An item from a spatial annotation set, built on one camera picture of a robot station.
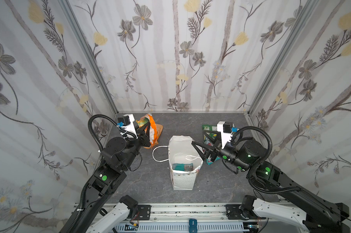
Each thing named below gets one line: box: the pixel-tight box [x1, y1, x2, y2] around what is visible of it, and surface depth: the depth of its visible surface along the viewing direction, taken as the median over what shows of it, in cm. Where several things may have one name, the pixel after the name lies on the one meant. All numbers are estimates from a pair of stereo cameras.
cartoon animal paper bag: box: [152, 135, 204, 191], surface depth 72 cm
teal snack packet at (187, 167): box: [172, 163, 194, 172], surface depth 91 cm
